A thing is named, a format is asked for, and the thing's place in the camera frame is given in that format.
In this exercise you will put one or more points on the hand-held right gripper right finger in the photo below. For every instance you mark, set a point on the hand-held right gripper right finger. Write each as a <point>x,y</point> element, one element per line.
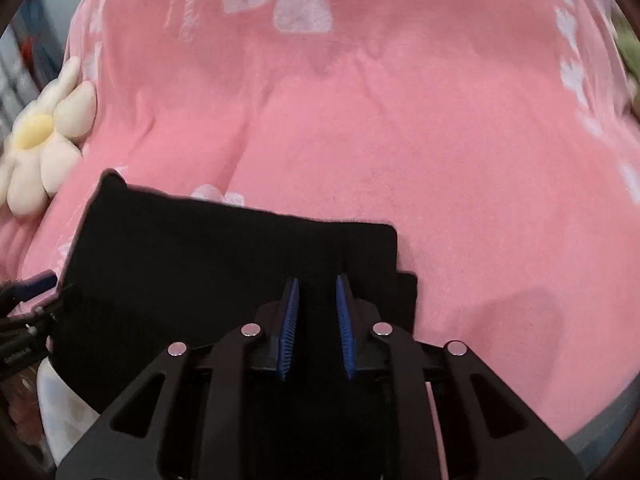
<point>345,330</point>

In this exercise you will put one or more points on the grey-blue curtain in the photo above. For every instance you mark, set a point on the grey-blue curtain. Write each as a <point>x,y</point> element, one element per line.
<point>25,75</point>

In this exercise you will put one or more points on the cream flower plush pillow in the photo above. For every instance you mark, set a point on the cream flower plush pillow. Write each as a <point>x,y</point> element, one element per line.
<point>35,160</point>

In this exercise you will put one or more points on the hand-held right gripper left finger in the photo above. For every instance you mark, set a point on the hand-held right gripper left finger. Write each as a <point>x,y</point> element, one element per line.
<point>289,330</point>

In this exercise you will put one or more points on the black pants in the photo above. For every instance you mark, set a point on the black pants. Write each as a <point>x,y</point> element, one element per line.
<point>200,260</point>

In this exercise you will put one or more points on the pink bow-print blanket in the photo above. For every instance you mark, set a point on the pink bow-print blanket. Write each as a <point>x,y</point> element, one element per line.
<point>400,135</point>

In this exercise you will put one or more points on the plush toy in green jacket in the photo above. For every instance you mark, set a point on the plush toy in green jacket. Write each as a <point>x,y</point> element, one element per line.
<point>627,42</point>

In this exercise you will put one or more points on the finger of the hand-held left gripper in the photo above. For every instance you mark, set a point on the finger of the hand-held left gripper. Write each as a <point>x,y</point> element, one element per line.
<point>35,284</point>
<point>60,305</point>

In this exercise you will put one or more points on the spotted white cloth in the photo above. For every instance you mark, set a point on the spotted white cloth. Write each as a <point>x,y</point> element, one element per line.
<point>65,410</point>

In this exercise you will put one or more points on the red ornament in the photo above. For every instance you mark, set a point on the red ornament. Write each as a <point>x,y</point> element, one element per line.
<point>29,46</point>

